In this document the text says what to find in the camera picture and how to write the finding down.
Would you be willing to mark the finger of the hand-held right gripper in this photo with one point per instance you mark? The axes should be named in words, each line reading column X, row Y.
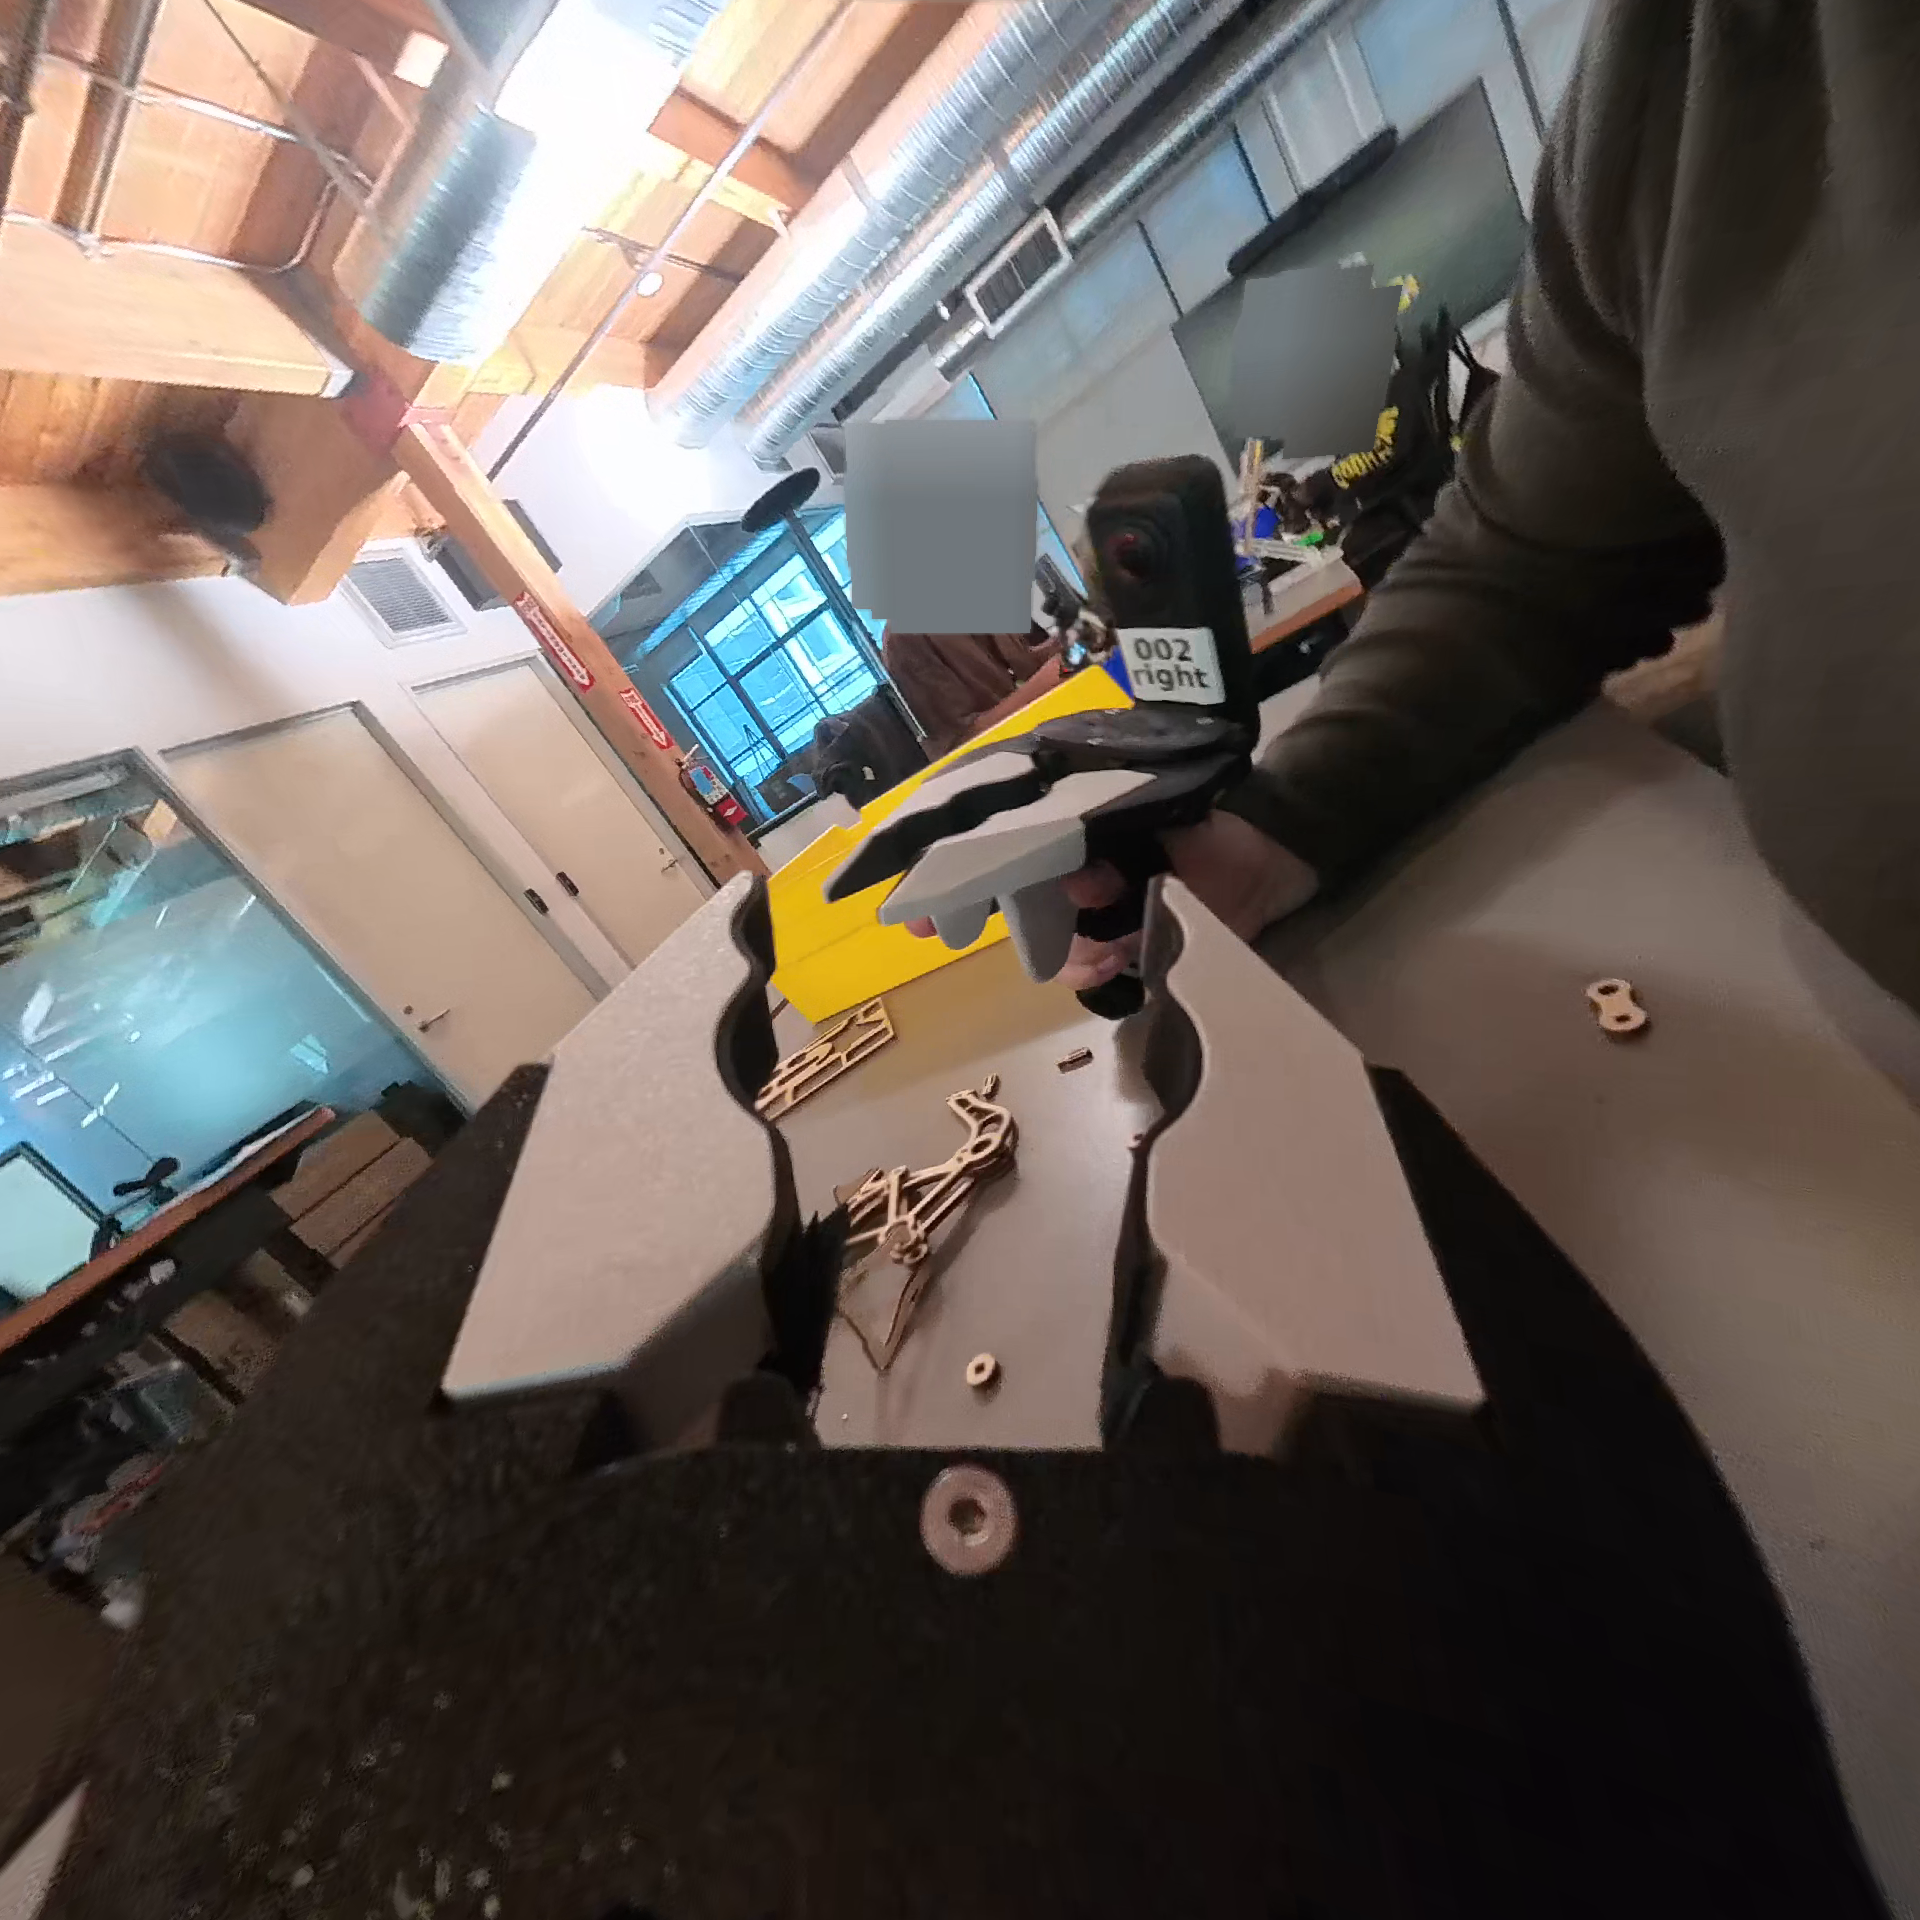
column 991, row 870
column 974, row 786

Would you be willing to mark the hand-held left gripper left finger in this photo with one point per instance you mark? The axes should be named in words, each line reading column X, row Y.
column 630, row 1199

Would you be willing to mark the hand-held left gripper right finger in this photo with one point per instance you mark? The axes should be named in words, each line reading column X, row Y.
column 1302, row 1228

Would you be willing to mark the wooden link piece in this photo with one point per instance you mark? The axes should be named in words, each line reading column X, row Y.
column 1621, row 1007

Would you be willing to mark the person's right forearm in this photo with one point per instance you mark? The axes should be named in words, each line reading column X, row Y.
column 1425, row 675

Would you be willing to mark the person's right hand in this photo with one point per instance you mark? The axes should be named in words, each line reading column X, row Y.
column 1246, row 887

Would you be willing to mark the dark jacket on chair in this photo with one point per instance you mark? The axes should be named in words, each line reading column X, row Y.
column 868, row 759

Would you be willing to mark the yellow plastic bin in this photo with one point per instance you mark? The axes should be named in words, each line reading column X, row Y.
column 840, row 933

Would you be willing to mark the large grid window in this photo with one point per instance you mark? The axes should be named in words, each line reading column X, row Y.
column 750, row 675

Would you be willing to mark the red fire extinguisher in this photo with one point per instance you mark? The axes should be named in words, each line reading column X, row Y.
column 716, row 796

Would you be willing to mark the stack of cardboard boxes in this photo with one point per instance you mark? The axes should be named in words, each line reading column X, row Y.
column 354, row 1186

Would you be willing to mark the black floor lamp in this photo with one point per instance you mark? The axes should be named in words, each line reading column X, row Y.
column 781, row 494

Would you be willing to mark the white door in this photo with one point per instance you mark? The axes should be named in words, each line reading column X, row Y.
column 570, row 812
column 375, row 899

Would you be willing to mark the dark side table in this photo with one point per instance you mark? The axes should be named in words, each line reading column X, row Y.
column 152, row 1228

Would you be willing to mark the glass partition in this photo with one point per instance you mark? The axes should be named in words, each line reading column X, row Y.
column 152, row 973

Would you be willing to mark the person's torso in olive sweater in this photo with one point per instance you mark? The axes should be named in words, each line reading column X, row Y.
column 1800, row 452

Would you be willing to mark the empty wooden sheet frame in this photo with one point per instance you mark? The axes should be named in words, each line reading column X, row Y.
column 874, row 1046

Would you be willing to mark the wooden model frame assembly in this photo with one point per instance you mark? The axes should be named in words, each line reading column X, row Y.
column 984, row 1146

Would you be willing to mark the wooden post with red signs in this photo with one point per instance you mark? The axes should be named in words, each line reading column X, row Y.
column 570, row 662

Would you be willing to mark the long silver air duct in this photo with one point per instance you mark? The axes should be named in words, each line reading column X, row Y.
column 930, row 226

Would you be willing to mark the black wall screen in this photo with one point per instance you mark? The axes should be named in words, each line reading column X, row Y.
column 1425, row 226

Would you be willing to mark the wide silver air duct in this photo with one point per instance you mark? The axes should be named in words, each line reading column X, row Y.
column 451, row 241

